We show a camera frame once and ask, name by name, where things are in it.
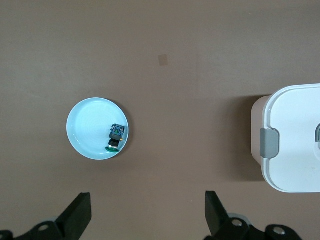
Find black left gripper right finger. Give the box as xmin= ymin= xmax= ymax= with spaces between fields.
xmin=203 ymin=190 xmax=304 ymax=240

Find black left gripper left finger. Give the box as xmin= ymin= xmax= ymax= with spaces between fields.
xmin=0 ymin=191 xmax=92 ymax=240

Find light blue round plate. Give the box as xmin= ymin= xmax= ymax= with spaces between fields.
xmin=66 ymin=97 xmax=130 ymax=161

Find green black push-button switch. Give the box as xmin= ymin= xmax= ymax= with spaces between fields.
xmin=104 ymin=123 xmax=126 ymax=153

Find white lidded box grey clips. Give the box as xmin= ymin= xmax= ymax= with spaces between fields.
xmin=251 ymin=83 xmax=320 ymax=193

